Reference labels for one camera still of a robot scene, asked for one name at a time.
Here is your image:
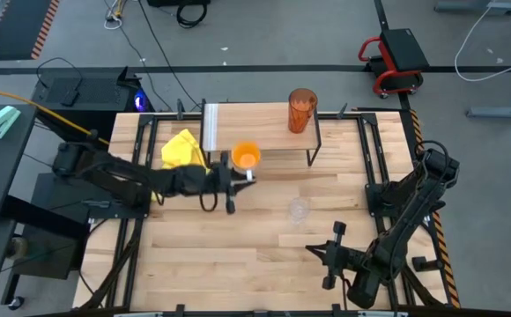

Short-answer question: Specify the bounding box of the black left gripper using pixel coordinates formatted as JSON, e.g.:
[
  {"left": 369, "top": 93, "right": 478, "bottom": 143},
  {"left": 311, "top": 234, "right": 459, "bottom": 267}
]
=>
[{"left": 205, "top": 151, "right": 257, "bottom": 216}]

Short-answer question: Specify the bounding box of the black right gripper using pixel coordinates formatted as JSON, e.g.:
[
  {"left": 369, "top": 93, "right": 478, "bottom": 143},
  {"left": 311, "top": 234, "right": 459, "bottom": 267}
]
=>
[{"left": 304, "top": 219, "right": 365, "bottom": 291}]

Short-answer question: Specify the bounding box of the yellow and white mug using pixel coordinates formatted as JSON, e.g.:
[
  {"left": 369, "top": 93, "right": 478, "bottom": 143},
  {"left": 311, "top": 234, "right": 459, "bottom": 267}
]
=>
[{"left": 231, "top": 140, "right": 263, "bottom": 182}]

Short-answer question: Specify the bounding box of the orange translucent plastic tumbler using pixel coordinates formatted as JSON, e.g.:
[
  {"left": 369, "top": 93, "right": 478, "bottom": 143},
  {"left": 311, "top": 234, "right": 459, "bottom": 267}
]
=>
[{"left": 287, "top": 87, "right": 319, "bottom": 135}]

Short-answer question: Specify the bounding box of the wooden shelf with black legs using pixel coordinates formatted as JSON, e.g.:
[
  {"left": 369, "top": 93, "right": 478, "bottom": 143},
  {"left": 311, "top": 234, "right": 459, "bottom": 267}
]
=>
[{"left": 200, "top": 102, "right": 323, "bottom": 168}]

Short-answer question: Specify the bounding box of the yellow cloth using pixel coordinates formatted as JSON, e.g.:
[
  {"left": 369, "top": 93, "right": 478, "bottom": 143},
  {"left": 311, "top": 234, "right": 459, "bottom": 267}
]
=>
[{"left": 151, "top": 128, "right": 211, "bottom": 203}]

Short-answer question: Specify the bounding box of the black computer tower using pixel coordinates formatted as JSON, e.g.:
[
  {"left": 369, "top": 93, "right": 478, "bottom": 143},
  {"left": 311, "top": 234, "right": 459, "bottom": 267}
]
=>
[{"left": 31, "top": 65, "right": 155, "bottom": 143}]

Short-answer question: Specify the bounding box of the black rolling base cart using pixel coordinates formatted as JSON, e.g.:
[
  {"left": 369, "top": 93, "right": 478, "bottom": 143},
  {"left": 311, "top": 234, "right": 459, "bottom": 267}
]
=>
[{"left": 0, "top": 173, "right": 151, "bottom": 312}]

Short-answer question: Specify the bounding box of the red and black rolling seat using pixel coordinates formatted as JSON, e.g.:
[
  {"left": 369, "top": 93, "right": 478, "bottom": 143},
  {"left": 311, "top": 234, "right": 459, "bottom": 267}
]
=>
[{"left": 358, "top": 28, "right": 431, "bottom": 100}]

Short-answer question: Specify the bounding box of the grey metal desk foot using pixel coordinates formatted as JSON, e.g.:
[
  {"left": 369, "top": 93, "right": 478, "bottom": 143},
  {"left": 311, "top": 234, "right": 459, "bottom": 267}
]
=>
[
  {"left": 465, "top": 91, "right": 511, "bottom": 121},
  {"left": 433, "top": 0, "right": 511, "bottom": 15}
]

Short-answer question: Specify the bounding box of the black side table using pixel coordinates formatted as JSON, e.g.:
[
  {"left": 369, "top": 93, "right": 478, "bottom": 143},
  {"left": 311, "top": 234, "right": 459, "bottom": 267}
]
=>
[{"left": 0, "top": 104, "right": 39, "bottom": 225}]

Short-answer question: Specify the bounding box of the mint green stapler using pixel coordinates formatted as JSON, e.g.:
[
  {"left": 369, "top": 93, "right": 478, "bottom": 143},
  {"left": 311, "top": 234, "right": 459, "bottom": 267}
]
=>
[{"left": 0, "top": 105, "right": 22, "bottom": 140}]

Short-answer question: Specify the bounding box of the black hazard-striped floor mat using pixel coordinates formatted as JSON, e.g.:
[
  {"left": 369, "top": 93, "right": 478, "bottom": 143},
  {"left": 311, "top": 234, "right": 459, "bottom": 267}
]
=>
[{"left": 0, "top": 0, "right": 61, "bottom": 62}]

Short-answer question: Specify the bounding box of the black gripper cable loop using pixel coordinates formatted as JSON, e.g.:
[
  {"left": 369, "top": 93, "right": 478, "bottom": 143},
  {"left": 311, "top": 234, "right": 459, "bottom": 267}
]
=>
[{"left": 198, "top": 189, "right": 219, "bottom": 213}]

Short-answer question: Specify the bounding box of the black metal table frame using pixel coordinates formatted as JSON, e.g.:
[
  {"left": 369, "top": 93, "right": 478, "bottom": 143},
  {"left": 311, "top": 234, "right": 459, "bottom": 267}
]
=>
[{"left": 72, "top": 99, "right": 459, "bottom": 317}]

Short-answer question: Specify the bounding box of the long black floor cable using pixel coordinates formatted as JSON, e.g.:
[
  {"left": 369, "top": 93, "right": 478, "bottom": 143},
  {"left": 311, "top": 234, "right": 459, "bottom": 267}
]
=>
[{"left": 137, "top": 0, "right": 203, "bottom": 110}]

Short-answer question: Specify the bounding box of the coiled black cable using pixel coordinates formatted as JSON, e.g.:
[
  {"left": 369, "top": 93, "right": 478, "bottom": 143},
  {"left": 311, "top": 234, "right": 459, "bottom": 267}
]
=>
[{"left": 175, "top": 2, "right": 209, "bottom": 30}]

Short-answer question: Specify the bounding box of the white cable bundle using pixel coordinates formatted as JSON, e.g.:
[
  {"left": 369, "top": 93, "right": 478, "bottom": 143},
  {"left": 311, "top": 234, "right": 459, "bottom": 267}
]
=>
[{"left": 102, "top": 0, "right": 128, "bottom": 32}]

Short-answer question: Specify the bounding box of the yellow cable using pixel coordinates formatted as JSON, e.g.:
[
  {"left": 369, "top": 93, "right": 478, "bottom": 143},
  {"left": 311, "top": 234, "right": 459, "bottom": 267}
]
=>
[{"left": 0, "top": 84, "right": 111, "bottom": 146}]

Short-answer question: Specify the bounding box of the long white floor cable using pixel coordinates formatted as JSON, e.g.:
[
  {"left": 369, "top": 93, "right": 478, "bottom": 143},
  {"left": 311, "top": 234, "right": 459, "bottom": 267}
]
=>
[{"left": 453, "top": 0, "right": 511, "bottom": 84}]

